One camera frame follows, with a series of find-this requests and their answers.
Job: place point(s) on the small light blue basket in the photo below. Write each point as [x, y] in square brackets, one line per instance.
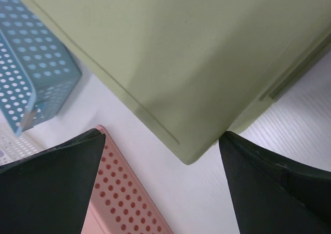
[37, 71]

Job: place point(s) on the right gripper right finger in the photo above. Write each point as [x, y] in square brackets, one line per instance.
[271, 193]

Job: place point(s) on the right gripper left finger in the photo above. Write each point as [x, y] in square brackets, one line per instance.
[49, 192]

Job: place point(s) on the pink perforated plastic basket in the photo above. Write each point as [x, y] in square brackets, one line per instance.
[119, 203]

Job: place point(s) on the white perforated plastic basket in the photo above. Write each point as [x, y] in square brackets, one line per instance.
[14, 148]

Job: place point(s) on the olive green plastic basket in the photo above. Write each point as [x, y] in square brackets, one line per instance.
[191, 69]

